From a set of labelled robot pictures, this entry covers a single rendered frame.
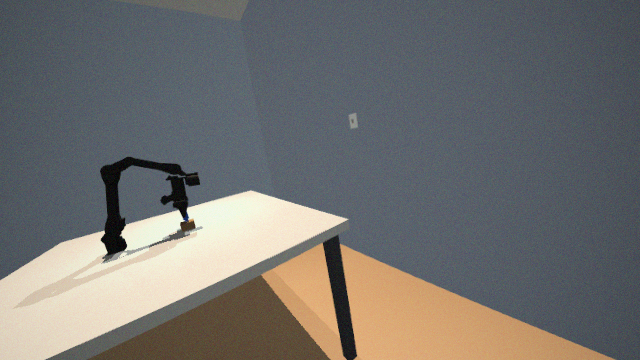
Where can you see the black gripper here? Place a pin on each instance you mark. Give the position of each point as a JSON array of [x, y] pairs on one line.
[[181, 200]]

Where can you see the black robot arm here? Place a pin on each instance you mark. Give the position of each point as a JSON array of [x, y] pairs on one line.
[[111, 174]]

